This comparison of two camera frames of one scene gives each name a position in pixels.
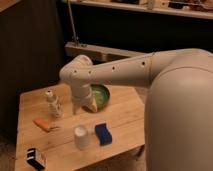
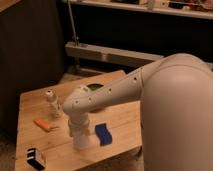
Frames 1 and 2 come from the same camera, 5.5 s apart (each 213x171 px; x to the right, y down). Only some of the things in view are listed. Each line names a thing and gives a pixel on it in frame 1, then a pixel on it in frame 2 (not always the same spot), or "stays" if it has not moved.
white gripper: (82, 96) -> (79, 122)
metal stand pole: (75, 37) stays
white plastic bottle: (54, 107) stays
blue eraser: (103, 134) stays
